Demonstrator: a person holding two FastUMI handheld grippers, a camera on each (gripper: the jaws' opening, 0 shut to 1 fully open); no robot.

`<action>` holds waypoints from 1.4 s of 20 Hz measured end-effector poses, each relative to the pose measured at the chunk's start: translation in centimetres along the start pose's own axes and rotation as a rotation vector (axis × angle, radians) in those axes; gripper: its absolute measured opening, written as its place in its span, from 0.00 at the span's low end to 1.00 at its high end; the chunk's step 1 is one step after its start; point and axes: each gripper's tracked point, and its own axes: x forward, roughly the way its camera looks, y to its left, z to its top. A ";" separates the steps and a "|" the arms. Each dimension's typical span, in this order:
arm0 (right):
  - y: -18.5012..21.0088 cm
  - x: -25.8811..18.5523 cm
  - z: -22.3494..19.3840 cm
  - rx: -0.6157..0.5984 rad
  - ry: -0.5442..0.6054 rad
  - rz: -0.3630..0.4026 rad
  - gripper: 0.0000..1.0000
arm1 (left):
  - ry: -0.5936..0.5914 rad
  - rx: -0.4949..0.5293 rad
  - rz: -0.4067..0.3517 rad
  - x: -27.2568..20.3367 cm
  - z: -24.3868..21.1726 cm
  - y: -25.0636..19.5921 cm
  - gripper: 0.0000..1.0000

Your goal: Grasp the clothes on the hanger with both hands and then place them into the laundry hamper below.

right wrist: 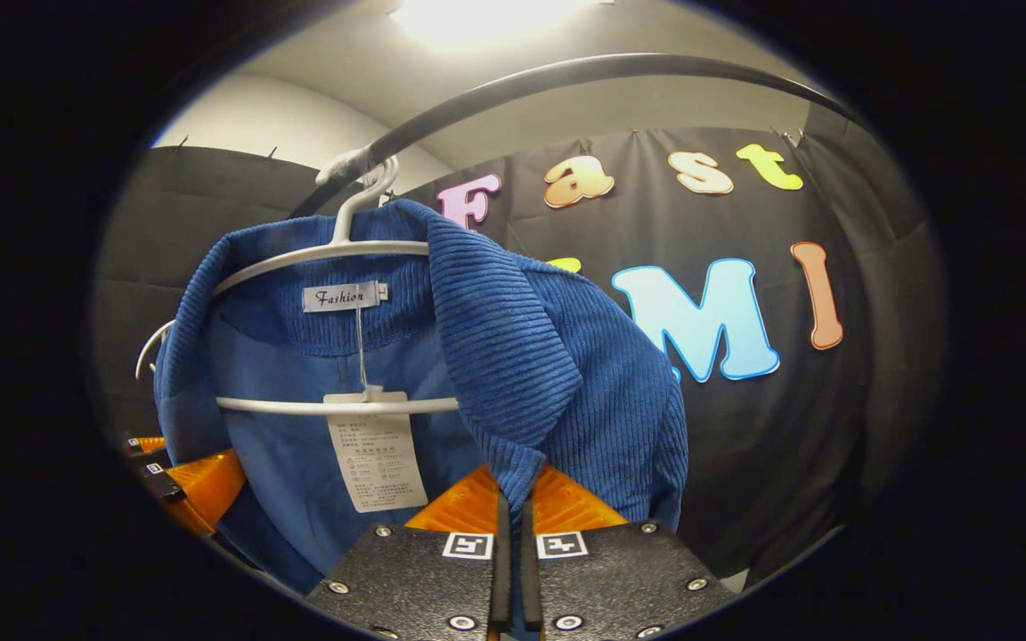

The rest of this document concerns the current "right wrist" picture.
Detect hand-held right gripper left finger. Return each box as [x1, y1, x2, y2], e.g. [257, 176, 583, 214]
[306, 465, 512, 641]

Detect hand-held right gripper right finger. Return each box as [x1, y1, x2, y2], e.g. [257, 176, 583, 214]
[520, 463, 738, 641]

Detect blue corduroy jacket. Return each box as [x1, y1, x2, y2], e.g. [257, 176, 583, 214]
[152, 199, 690, 597]

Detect white plastic clothes hanger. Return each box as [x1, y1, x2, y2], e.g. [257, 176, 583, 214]
[134, 156, 462, 418]

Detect black metal clothes rack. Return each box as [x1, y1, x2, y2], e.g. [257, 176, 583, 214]
[286, 53, 870, 219]

